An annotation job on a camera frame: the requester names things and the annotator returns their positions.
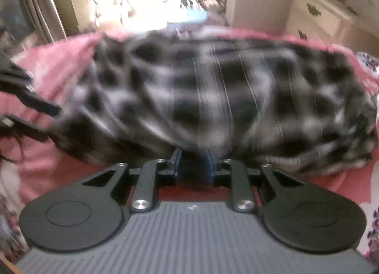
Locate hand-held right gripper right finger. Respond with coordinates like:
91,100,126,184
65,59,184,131
205,149,305,212

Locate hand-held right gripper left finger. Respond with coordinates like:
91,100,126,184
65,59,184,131
82,148,182,212

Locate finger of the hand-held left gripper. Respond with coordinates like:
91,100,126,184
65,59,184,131
0,115,57,141
16,90,61,116

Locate black white plaid pants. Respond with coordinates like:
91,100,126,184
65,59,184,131
56,27,378,175

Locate pink floral blanket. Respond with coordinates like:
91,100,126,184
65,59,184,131
0,31,379,263

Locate grey curtain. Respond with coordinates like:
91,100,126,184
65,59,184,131
9,0,67,45

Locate light blue plastic stool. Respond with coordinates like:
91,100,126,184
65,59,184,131
166,10,208,32

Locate cream wooden nightstand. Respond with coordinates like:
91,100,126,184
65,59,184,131
286,0,356,45

